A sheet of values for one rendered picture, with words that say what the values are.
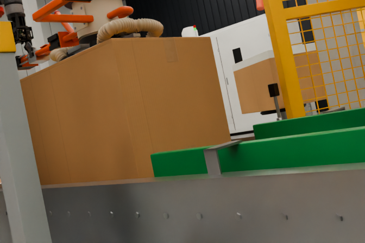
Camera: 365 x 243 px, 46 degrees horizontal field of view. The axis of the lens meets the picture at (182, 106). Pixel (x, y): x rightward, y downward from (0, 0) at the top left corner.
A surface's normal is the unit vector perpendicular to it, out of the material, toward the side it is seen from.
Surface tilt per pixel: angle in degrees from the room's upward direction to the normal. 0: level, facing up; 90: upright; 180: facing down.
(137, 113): 90
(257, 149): 90
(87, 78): 90
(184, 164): 90
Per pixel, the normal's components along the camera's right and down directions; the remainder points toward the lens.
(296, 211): -0.66, 0.12
